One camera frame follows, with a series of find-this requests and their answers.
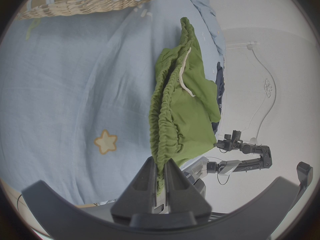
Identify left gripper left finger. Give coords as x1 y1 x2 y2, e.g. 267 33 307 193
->
111 156 158 217

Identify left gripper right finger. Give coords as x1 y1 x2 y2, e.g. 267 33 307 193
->
165 158 212 216

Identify green shorts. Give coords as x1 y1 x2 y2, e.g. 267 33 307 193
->
149 16 222 206

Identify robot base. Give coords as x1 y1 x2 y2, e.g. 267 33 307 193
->
180 156 209 201

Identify bed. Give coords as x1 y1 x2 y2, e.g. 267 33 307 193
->
0 0 277 208

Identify round woven basket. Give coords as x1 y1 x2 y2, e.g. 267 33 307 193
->
16 0 173 21

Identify dark blue T-shirt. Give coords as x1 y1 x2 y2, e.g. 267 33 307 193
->
211 61 225 132

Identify pale blue quilt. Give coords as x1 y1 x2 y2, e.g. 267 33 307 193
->
177 0 227 57

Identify black cable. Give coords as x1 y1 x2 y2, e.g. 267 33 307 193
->
216 172 232 185

